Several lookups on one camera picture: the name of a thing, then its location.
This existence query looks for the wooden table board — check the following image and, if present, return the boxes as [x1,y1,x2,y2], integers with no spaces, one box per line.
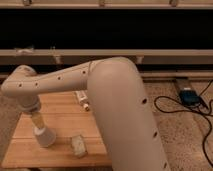
[2,92,111,168]

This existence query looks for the white sponge block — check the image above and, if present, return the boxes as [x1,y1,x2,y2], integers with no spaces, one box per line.
[71,135,87,158]

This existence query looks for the white tube with cap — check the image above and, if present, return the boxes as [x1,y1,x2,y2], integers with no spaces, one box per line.
[76,91,90,111]

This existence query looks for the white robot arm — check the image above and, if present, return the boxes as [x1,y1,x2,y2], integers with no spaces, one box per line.
[1,57,171,171]

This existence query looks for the black cable on floor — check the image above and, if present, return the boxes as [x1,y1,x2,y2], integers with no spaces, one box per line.
[153,79,213,168]

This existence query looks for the white ceramic cup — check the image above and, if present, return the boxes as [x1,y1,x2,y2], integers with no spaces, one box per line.
[34,127,56,148]

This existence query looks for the blue power adapter box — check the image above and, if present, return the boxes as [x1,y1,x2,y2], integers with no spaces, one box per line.
[179,90,200,106]

